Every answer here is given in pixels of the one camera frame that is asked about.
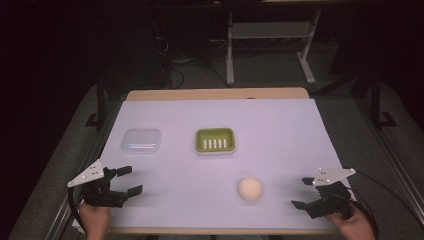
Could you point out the green soap dish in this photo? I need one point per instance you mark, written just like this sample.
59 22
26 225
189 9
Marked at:
215 141

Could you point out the person's right hand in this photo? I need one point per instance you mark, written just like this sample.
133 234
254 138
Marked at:
354 226

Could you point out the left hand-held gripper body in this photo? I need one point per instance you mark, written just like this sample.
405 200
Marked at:
96 190

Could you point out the white table mat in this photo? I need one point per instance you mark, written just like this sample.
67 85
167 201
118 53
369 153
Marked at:
213 166

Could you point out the clear plastic lid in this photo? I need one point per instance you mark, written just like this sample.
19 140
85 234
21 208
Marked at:
141 141

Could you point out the person's left hand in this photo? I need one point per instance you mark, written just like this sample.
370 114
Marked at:
94 222

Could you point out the black metal stand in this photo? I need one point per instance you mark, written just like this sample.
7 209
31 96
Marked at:
100 106
378 103

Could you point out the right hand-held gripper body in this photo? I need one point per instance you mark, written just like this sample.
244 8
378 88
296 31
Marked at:
330 196

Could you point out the round cream soap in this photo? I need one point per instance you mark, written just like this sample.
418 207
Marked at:
250 189

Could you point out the white metal desk frame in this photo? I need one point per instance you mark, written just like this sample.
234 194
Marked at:
270 43

